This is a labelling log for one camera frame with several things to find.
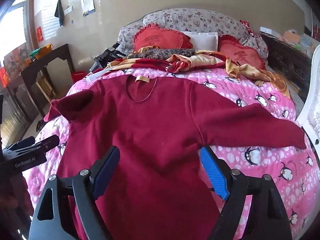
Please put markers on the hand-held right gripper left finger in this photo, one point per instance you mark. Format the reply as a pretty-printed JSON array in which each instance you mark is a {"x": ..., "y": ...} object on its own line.
[{"x": 106, "y": 173}]

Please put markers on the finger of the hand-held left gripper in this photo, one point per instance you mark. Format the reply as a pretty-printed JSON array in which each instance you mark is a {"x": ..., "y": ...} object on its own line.
[
  {"x": 47, "y": 142},
  {"x": 21, "y": 143}
]

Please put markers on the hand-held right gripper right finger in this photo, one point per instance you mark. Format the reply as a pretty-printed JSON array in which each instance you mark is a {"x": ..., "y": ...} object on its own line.
[{"x": 215, "y": 176}]

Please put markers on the dark red sweater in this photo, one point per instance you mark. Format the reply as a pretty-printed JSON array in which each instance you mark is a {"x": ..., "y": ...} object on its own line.
[{"x": 150, "y": 142}]

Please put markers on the pink penguin blanket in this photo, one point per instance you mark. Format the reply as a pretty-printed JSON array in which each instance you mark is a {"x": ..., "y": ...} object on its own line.
[{"x": 262, "y": 160}]

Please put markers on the wooden stool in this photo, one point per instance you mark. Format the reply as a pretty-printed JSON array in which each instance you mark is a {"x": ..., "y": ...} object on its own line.
[{"x": 46, "y": 87}]

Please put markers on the red paper packet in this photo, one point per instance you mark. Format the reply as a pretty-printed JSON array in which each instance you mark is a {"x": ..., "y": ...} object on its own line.
[{"x": 4, "y": 77}]

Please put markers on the red bucket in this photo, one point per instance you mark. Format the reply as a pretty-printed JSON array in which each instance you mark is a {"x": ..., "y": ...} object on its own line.
[{"x": 79, "y": 76}]

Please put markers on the dark wooden table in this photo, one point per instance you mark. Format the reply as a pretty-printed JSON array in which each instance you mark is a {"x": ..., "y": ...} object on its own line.
[{"x": 30, "y": 70}]

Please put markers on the white flat strip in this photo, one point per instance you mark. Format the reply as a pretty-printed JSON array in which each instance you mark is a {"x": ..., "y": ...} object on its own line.
[{"x": 96, "y": 75}]

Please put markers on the colourful printed board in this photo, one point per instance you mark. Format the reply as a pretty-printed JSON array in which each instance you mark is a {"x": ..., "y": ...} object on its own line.
[{"x": 16, "y": 60}]

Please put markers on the green plastic item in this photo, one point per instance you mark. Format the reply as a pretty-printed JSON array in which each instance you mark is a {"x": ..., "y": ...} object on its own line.
[{"x": 34, "y": 53}]

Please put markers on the orange mesh bag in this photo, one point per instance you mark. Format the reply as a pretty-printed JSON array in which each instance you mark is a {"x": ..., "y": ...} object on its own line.
[{"x": 46, "y": 50}]

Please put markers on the black folding stand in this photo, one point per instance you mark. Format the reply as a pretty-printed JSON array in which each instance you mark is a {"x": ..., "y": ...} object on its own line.
[{"x": 107, "y": 55}]

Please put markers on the window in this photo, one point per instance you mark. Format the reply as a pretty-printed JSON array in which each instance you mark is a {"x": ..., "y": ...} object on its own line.
[{"x": 13, "y": 30}]

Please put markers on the red and yellow blanket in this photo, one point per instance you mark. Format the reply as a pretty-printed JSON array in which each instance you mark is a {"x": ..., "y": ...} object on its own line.
[{"x": 200, "y": 62}]

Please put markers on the white chair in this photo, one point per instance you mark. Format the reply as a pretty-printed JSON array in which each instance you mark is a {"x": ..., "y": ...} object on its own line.
[{"x": 312, "y": 105}]

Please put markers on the red heart pillow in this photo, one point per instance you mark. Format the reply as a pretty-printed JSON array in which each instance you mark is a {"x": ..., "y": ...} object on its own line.
[
  {"x": 240, "y": 52},
  {"x": 160, "y": 37}
]

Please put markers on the dark hanging cloth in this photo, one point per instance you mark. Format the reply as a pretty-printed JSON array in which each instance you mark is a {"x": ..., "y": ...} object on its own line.
[{"x": 60, "y": 11}]

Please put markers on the dark patterned scarf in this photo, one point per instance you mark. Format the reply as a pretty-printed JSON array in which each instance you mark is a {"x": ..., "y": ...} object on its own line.
[{"x": 160, "y": 53}]

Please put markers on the dark carved wooden cabinet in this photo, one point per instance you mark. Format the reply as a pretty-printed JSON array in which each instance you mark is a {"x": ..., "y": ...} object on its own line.
[{"x": 285, "y": 62}]

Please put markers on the white pillow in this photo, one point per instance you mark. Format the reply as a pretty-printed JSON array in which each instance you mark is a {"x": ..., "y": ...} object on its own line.
[{"x": 202, "y": 41}]

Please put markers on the red patterned cloth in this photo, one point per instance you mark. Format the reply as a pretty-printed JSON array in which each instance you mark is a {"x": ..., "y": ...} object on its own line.
[{"x": 250, "y": 30}]

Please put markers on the white box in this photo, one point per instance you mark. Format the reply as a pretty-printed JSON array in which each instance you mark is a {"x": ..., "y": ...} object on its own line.
[{"x": 270, "y": 30}]

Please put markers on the floral quilt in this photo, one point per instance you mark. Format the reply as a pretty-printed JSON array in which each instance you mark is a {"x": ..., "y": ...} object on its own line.
[{"x": 195, "y": 20}]

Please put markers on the pile of papers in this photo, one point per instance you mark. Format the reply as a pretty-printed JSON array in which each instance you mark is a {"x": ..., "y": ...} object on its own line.
[{"x": 297, "y": 41}]

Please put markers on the red wall sign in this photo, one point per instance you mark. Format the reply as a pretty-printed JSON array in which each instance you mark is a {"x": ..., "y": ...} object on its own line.
[{"x": 40, "y": 33}]

